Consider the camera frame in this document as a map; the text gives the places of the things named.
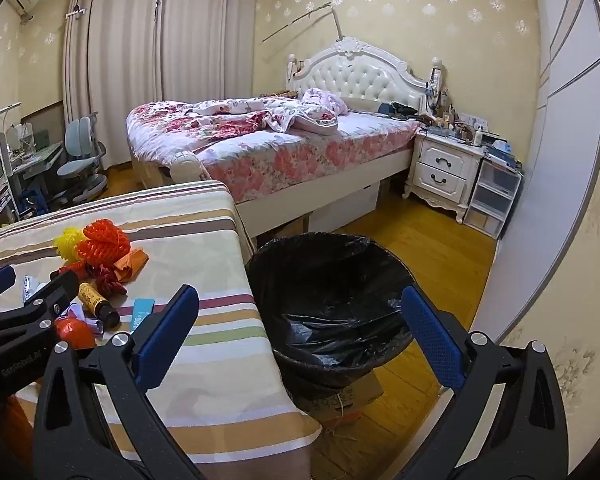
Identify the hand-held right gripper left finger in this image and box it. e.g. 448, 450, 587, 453
32, 284, 216, 480

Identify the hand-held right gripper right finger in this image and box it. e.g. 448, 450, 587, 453
395, 285, 571, 480

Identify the purple paper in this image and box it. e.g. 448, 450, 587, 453
55, 302, 106, 335

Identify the light blue white packet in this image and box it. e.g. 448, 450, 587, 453
129, 298, 156, 333

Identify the yellow tube with black cap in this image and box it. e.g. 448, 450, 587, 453
77, 281, 121, 328

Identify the yellow foam fruit net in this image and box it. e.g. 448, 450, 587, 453
54, 227, 88, 265

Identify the small red foam net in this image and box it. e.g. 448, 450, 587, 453
87, 262, 128, 297

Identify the orange-red plastic bag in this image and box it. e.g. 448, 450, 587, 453
55, 317, 97, 351

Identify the orange-red foam fruit net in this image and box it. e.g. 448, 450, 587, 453
75, 219, 132, 263

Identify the orange paper wrapper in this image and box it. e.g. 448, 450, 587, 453
111, 248, 150, 283

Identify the black lined trash bin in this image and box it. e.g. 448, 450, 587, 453
244, 232, 417, 403

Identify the striped sheet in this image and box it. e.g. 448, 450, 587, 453
0, 180, 323, 480

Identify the orange cloth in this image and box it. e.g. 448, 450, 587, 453
0, 395, 36, 466

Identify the blue crate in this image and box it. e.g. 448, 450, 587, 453
17, 187, 48, 218

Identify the grey study desk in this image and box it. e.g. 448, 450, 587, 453
2, 140, 65, 211

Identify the white storage box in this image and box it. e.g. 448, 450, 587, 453
307, 182, 381, 233

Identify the grey desk chair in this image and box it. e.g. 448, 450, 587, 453
56, 116, 108, 206

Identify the clear plastic drawer unit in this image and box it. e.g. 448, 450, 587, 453
462, 156, 523, 240

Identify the brown cardboard box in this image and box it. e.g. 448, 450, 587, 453
255, 217, 311, 248

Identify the white nightstand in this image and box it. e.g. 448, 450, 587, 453
402, 127, 486, 224

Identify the white desk lamp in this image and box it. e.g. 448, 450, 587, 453
0, 101, 23, 136

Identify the floral quilt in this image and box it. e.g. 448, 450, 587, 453
126, 87, 350, 158

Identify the white wardrobe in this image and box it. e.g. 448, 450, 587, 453
472, 0, 600, 348

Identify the beige curtain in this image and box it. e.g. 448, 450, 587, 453
62, 0, 163, 170
155, 0, 261, 106

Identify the dark blue pouch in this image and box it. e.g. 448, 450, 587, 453
377, 102, 421, 120

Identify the white bed with tufted headboard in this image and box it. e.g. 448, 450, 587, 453
125, 36, 438, 251

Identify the metal net rod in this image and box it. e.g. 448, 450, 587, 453
261, 1, 343, 43

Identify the cardboard box with string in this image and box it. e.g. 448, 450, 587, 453
295, 367, 385, 423

